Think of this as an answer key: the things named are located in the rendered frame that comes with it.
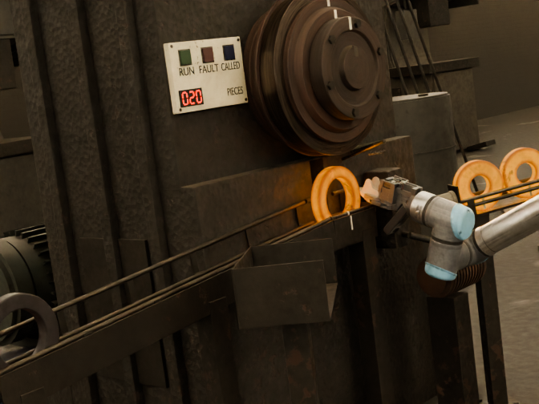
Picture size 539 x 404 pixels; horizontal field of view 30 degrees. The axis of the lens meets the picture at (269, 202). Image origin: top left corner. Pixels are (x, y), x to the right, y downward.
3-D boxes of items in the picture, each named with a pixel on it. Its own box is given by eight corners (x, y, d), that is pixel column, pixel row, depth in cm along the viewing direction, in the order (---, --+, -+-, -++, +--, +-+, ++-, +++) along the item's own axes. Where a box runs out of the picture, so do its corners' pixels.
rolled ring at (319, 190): (356, 161, 292) (347, 162, 294) (315, 171, 279) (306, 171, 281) (364, 224, 295) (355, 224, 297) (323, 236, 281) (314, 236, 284)
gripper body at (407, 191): (393, 174, 293) (427, 186, 286) (389, 202, 296) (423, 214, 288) (378, 179, 288) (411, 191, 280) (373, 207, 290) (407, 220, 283)
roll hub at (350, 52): (315, 126, 270) (302, 21, 266) (378, 113, 290) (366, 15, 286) (331, 125, 266) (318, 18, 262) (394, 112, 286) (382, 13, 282)
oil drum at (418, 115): (343, 259, 583) (325, 105, 571) (403, 237, 625) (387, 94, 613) (429, 263, 542) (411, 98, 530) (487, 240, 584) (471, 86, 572)
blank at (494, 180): (447, 167, 309) (451, 167, 306) (493, 154, 311) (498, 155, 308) (458, 215, 311) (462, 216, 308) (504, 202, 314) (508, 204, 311)
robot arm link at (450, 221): (455, 245, 272) (463, 211, 269) (418, 231, 280) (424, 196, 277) (473, 240, 279) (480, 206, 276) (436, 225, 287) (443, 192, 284)
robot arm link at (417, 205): (437, 222, 286) (418, 228, 280) (423, 216, 289) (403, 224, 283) (442, 192, 283) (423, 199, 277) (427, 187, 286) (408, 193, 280)
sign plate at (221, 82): (172, 114, 258) (163, 43, 256) (243, 103, 277) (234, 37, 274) (178, 114, 256) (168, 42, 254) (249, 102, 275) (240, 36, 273)
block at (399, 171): (368, 248, 308) (359, 171, 305) (384, 243, 314) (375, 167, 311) (397, 249, 301) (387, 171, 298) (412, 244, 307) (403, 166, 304)
